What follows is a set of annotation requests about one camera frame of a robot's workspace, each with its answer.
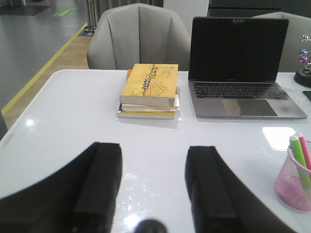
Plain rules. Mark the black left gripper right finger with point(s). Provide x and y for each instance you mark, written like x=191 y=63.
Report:
x=220 y=202

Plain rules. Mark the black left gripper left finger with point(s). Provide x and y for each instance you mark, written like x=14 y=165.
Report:
x=78 y=198

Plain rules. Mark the green highlighter pen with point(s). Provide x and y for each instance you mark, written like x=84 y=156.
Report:
x=299 y=157

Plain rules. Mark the pink highlighter pen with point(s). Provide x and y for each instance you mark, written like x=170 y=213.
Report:
x=305 y=150

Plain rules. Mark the pink mesh pen holder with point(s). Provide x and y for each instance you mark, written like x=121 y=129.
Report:
x=288 y=186

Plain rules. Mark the bottom pale book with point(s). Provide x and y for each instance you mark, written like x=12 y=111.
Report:
x=146 y=115

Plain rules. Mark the middle white book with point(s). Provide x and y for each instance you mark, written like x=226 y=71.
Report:
x=125 y=107

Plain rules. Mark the top yellow book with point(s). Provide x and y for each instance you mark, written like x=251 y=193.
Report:
x=151 y=84

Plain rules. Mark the grey open laptop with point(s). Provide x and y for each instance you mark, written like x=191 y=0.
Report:
x=234 y=63

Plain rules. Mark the ferris wheel desk toy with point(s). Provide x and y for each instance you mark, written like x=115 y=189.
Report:
x=303 y=76

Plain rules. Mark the left grey chair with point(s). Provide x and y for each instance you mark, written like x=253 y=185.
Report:
x=139 y=33

